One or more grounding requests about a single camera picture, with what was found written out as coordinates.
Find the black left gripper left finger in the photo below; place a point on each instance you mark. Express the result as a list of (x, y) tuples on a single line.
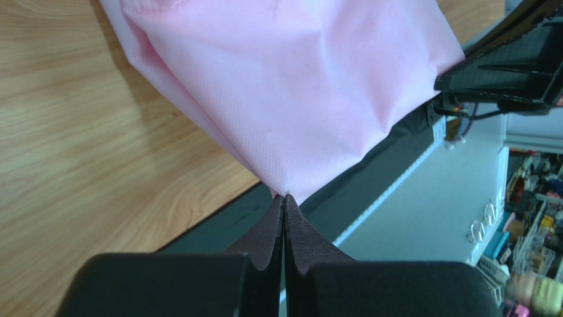
[(243, 280)]

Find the aluminium front frame rail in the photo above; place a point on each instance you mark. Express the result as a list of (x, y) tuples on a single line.
[(341, 208)]

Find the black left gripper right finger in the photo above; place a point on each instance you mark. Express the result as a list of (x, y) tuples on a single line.
[(321, 280)]

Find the pink t-shirt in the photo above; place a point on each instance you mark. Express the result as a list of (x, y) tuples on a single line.
[(297, 91)]

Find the cluttered background shelf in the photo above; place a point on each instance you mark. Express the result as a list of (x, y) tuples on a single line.
[(519, 238)]

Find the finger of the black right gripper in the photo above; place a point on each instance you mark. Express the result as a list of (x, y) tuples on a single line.
[(517, 65)]

